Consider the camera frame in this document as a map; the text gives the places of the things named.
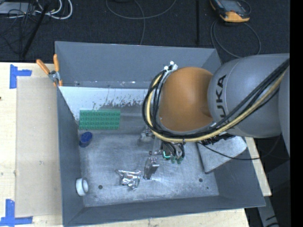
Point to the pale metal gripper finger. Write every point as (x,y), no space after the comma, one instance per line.
(149,168)
(145,137)

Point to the grey metal bin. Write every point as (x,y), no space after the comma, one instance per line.
(132,155)

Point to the crumpled silver foil wrapper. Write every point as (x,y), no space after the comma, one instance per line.
(129,178)

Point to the green studded flat block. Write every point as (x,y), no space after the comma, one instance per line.
(99,119)

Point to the dark blue cup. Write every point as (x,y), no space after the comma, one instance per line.
(85,138)

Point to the brown cardboard board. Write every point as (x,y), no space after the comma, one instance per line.
(35,150)

